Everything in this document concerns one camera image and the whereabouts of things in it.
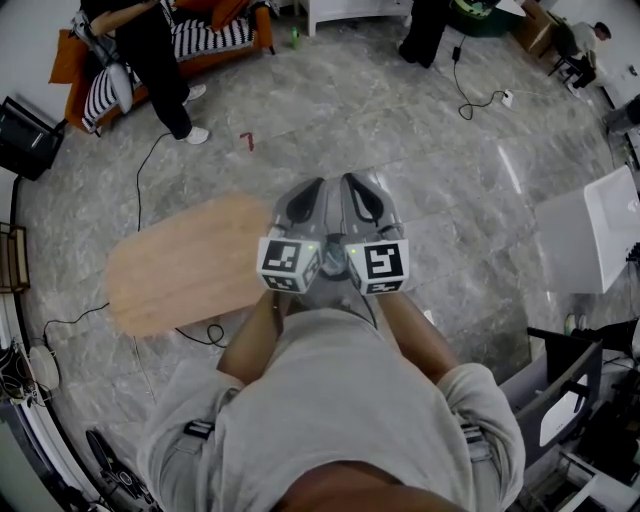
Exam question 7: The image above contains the grey harness strap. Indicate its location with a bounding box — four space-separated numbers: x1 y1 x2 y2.
172 417 219 454
459 422 494 464

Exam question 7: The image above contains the thin black cable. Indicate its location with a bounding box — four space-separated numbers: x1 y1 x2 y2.
135 130 174 234

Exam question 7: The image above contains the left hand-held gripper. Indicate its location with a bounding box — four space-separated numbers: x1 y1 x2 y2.
256 177 330 295

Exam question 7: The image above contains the black cable with white adapter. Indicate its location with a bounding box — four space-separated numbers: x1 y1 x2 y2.
452 34 516 121

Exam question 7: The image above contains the black power cable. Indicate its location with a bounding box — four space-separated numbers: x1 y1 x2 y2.
42 302 229 351

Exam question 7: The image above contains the brown wooden cabinet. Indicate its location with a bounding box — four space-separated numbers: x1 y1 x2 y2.
499 327 606 466

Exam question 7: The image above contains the white round floor device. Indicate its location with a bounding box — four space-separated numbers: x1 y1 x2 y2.
28 344 61 392

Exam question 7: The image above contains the wooden rack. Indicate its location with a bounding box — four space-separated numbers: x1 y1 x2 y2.
0 222 31 294

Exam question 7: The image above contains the white sink cabinet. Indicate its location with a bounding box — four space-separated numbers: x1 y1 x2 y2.
297 0 416 37

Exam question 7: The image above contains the black green backpack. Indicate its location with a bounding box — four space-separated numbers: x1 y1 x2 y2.
449 0 501 16

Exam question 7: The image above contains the striped blanket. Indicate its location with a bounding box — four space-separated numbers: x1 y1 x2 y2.
82 17 256 132

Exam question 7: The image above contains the orange cushion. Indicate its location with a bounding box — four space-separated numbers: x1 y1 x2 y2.
48 28 89 85
210 0 251 32

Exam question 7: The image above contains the black cabinet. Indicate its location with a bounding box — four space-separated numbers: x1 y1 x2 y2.
0 95 66 182

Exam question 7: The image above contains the black framed monitor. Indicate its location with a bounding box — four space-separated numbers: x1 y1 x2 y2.
538 388 589 449

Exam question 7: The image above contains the white table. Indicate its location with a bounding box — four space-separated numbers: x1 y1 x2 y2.
534 164 640 295

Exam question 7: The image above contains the grey pillow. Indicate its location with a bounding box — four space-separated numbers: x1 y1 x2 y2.
108 62 135 115

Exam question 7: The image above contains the person's grey shirt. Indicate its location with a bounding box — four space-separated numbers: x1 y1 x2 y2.
137 308 526 512

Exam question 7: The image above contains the orange sofa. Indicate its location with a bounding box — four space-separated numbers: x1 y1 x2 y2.
48 0 276 134

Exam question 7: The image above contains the person's left forearm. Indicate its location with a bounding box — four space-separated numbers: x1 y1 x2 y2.
216 289 291 386

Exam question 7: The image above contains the cardboard box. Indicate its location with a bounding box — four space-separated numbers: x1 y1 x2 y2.
514 0 564 56

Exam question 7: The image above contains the oval wooden table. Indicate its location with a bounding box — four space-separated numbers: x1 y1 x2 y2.
103 193 281 339

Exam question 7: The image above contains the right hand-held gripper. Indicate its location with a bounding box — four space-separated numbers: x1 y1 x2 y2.
339 172 411 297

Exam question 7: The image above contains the person's right forearm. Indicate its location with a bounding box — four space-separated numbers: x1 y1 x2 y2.
377 290 461 386

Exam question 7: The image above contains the black mesh waste bin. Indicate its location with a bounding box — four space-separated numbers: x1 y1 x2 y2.
317 232 351 281

